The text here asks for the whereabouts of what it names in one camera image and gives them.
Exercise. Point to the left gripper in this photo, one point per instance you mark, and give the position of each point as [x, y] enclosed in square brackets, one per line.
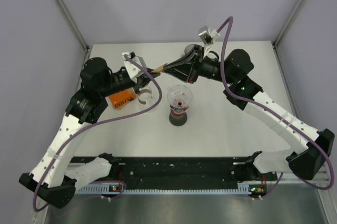
[141, 81]

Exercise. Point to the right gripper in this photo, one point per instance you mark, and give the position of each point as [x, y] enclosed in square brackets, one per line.
[182, 69]

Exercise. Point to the brown paper coffee filter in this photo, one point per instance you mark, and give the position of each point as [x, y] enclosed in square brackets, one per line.
[159, 69]

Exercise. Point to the clear glass dripper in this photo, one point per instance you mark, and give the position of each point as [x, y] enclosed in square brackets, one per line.
[179, 97]

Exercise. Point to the orange coffee filter box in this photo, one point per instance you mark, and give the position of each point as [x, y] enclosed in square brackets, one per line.
[121, 99]

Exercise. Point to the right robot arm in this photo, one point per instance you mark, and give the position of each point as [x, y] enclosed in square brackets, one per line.
[309, 148]

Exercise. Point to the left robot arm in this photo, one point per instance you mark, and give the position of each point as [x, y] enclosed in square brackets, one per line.
[50, 180]

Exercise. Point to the grey plastic dripper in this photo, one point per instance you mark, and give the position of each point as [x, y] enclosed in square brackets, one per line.
[190, 49]

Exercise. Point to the clear glass beaker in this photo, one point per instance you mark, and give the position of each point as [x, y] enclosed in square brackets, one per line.
[145, 99]

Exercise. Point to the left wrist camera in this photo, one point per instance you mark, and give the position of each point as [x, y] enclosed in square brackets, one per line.
[132, 63]

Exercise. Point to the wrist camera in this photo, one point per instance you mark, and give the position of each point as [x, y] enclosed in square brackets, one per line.
[208, 37]
[132, 63]

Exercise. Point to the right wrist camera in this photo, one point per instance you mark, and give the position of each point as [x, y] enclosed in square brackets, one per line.
[208, 37]

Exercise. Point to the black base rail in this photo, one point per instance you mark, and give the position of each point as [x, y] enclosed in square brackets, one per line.
[185, 173]

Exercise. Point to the grey slotted cable duct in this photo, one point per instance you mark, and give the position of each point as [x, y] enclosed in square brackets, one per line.
[98, 189]

